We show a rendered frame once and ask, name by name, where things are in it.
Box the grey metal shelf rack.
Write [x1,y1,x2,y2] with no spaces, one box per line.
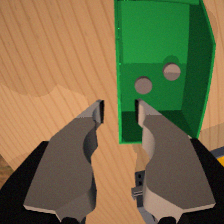
[131,146,224,224]

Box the green bin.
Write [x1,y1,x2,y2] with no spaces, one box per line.
[114,0,216,144]

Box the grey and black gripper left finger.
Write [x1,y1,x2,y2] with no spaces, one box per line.
[0,99,104,224]

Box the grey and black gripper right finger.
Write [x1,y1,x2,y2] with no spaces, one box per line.
[135,98,224,224]

